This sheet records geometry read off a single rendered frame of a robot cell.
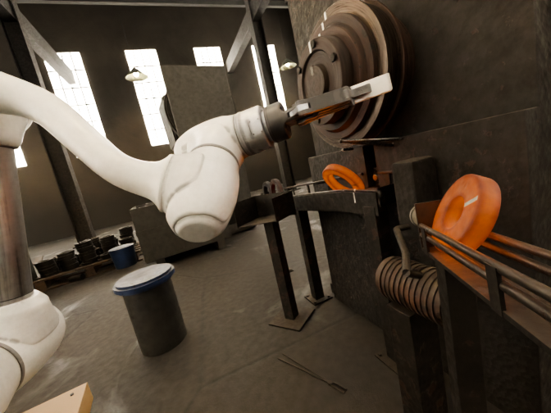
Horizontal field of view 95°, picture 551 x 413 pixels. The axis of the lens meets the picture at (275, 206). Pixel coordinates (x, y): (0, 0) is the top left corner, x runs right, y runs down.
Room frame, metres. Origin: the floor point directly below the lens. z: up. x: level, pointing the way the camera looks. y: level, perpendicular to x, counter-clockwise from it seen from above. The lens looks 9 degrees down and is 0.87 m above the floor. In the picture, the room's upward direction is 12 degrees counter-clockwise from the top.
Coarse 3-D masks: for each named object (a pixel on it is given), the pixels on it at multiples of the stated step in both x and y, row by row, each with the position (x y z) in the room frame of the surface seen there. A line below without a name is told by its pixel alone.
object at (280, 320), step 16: (288, 192) 1.33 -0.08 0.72; (240, 208) 1.39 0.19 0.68; (256, 208) 1.50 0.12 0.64; (272, 208) 1.45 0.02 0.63; (288, 208) 1.30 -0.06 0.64; (240, 224) 1.37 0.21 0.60; (256, 224) 1.28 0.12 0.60; (272, 224) 1.30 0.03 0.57; (272, 240) 1.31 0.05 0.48; (272, 256) 1.33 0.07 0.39; (288, 272) 1.34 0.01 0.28; (288, 288) 1.31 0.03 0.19; (288, 304) 1.31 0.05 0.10; (272, 320) 1.34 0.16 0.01; (288, 320) 1.31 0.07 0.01; (304, 320) 1.28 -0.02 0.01
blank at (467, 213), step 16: (464, 176) 0.47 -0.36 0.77; (480, 176) 0.43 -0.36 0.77; (448, 192) 0.51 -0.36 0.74; (464, 192) 0.45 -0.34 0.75; (480, 192) 0.40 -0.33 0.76; (496, 192) 0.40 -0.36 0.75; (448, 208) 0.49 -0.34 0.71; (464, 208) 0.43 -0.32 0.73; (480, 208) 0.39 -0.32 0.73; (496, 208) 0.38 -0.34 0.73; (448, 224) 0.48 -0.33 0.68; (464, 224) 0.41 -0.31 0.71; (480, 224) 0.38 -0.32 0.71; (464, 240) 0.40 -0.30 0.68; (480, 240) 0.39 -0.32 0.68
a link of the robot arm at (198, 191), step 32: (0, 96) 0.48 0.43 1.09; (32, 96) 0.48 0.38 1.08; (64, 128) 0.45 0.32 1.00; (96, 160) 0.42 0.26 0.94; (128, 160) 0.43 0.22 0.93; (192, 160) 0.43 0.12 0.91; (224, 160) 0.45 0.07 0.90; (160, 192) 0.40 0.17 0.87; (192, 192) 0.38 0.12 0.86; (224, 192) 0.41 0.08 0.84; (192, 224) 0.37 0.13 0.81; (224, 224) 0.40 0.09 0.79
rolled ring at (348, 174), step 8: (328, 168) 1.01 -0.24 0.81; (336, 168) 0.98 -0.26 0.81; (344, 168) 0.97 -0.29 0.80; (328, 176) 1.05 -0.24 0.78; (344, 176) 0.96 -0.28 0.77; (352, 176) 0.95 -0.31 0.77; (328, 184) 1.11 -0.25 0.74; (336, 184) 1.10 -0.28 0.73; (352, 184) 0.97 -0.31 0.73; (360, 184) 0.96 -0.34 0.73
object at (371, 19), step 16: (352, 0) 0.84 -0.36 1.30; (368, 16) 0.79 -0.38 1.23; (384, 16) 0.80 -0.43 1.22; (384, 32) 0.75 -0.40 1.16; (384, 48) 0.76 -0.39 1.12; (384, 64) 0.76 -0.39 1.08; (400, 64) 0.78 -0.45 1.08; (384, 96) 0.78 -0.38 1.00; (384, 112) 0.83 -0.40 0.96; (368, 128) 0.85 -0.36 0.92; (336, 144) 1.03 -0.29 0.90; (352, 144) 0.94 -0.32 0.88
